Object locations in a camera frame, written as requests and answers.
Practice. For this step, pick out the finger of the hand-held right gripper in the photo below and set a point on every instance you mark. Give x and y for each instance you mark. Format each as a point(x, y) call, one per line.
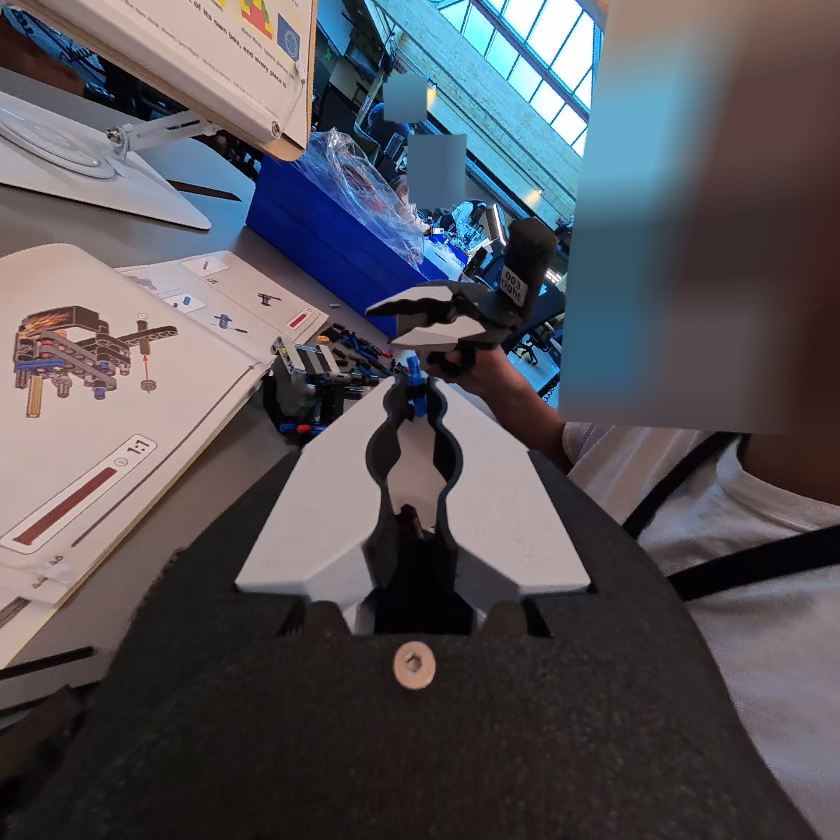
point(420, 298)
point(453, 334)

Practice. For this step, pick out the pile of small lego pins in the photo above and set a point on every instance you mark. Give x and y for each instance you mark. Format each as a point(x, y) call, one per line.
point(354, 344)

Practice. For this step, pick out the person's white t-shirt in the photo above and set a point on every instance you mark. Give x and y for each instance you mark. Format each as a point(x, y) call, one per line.
point(754, 656)

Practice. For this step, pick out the person's right hand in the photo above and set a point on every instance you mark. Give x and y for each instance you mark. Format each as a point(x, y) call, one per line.
point(492, 374)

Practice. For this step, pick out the instruction sheet on stand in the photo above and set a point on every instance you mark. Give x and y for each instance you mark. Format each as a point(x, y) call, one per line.
point(289, 149)

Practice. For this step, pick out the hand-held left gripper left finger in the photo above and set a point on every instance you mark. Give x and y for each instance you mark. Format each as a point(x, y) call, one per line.
point(315, 525)

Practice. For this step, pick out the person's right forearm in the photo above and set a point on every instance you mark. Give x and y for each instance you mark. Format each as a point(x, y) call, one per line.
point(525, 420)

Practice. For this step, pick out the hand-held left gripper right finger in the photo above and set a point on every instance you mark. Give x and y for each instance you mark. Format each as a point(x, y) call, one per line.
point(512, 525)

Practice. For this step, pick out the lego instruction booklet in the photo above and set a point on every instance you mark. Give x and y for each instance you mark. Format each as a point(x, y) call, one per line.
point(98, 459)

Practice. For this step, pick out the long black lego axle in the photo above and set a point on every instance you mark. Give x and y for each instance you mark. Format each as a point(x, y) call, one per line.
point(46, 661)

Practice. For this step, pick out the blue plastic storage bin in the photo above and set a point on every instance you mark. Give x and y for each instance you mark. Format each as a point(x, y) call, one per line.
point(315, 229)

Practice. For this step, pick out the grey motor lego assembly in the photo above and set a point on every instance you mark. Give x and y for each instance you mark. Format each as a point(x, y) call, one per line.
point(295, 387)

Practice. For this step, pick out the clear plastic bag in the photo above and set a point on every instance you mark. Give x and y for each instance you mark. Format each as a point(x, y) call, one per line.
point(367, 190)

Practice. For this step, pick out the blue lego pin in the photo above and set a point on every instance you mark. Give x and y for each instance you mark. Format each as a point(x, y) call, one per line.
point(413, 367)

